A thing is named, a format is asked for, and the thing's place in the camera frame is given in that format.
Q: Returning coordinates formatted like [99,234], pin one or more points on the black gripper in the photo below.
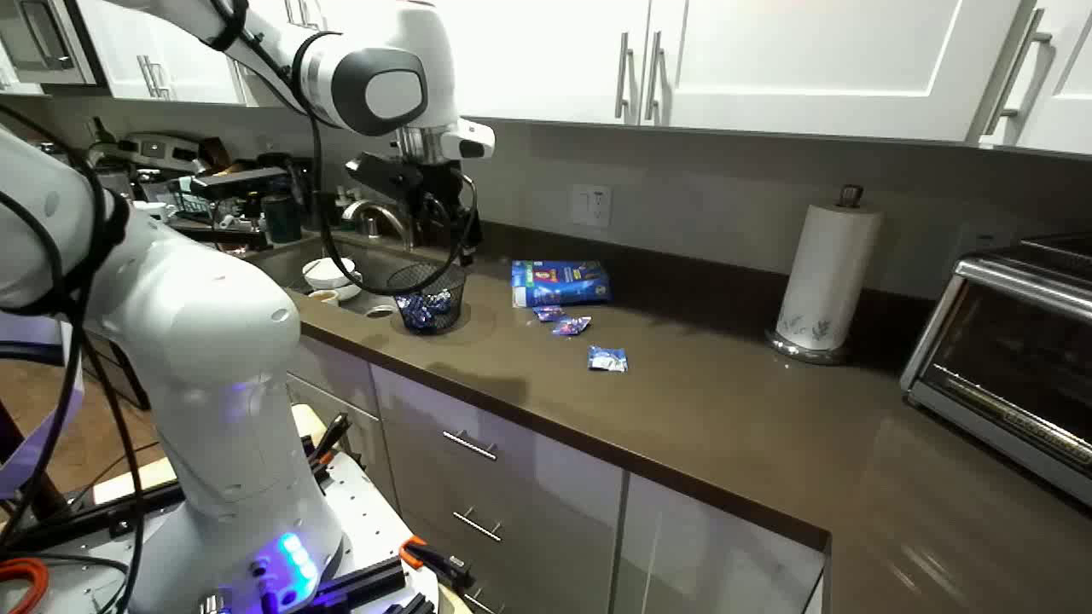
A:
[432,199]

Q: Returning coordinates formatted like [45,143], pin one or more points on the white cabinet door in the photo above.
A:
[547,59]
[878,68]

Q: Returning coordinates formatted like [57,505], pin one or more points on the chrome sink faucet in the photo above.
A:
[367,208]

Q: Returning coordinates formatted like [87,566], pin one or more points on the white right cabinet door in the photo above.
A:
[878,68]

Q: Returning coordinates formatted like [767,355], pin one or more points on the blue packet on counter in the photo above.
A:
[605,360]

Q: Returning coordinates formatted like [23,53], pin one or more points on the blue packet near bag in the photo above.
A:
[560,323]

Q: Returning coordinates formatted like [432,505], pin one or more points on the silver toaster oven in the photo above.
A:
[1007,355]

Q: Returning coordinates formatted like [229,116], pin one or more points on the white wall outlet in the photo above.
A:
[592,205]

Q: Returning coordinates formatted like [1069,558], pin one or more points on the topmost grey drawer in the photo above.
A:
[436,431]

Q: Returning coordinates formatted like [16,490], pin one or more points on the white paper towel roll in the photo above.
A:
[827,278]

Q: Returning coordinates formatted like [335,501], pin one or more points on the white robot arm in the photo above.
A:
[212,331]

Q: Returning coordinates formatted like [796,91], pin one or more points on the white upper cabinet door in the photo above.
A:
[547,59]

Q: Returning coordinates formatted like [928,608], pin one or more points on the grey lower cabinet door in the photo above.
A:
[686,558]

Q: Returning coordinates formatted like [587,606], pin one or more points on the large blue snack bag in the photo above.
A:
[557,281]

